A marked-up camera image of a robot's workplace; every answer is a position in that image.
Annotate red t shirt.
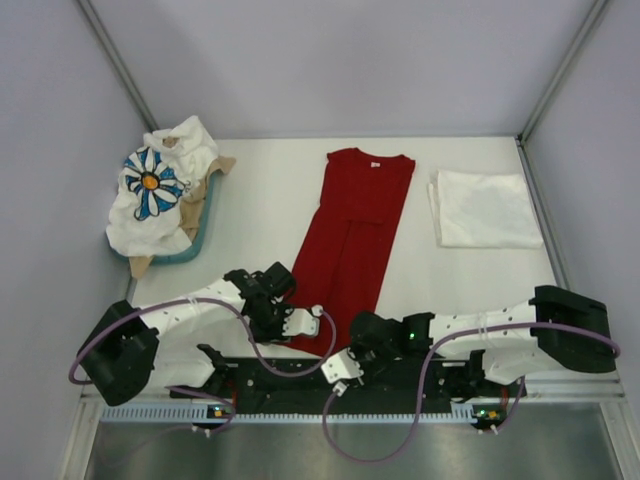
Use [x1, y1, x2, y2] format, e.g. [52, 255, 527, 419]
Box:
[289, 148, 416, 356]

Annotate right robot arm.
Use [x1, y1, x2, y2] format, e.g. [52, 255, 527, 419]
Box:
[347, 285, 620, 397]

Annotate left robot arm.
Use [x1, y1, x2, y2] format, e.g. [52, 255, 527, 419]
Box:
[72, 262, 296, 406]

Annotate teal plastic bin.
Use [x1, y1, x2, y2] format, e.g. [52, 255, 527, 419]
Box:
[108, 167, 224, 266]

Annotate tan t shirt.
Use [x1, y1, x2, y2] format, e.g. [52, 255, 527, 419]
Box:
[128, 155, 237, 280]

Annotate white flower print t shirt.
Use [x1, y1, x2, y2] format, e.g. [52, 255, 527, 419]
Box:
[106, 147, 192, 257]

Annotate folded white t shirt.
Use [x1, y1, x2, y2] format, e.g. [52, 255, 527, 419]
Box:
[428, 170, 543, 249]

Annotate white crumpled t shirt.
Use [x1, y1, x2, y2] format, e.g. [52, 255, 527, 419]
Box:
[143, 115, 219, 188]

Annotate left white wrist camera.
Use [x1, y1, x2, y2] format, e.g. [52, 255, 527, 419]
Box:
[282, 305, 323, 338]

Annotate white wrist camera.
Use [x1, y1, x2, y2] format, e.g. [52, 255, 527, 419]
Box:
[321, 348, 364, 397]
[282, 305, 323, 338]

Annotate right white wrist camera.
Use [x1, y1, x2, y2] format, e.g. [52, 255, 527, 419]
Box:
[321, 348, 364, 397]

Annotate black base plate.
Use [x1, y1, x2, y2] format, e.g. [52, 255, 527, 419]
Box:
[195, 356, 519, 414]

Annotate grey slotted cable duct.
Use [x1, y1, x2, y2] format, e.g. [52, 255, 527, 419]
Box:
[100, 402, 501, 425]

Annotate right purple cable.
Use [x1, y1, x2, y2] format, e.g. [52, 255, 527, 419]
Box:
[322, 322, 622, 462]

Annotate left aluminium frame post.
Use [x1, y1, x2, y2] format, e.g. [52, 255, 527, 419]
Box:
[74, 0, 159, 131]

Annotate aluminium frame post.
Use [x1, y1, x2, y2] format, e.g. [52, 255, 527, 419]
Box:
[74, 0, 159, 131]
[517, 0, 613, 145]

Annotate right aluminium frame post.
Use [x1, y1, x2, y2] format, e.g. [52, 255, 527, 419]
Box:
[517, 0, 613, 145]

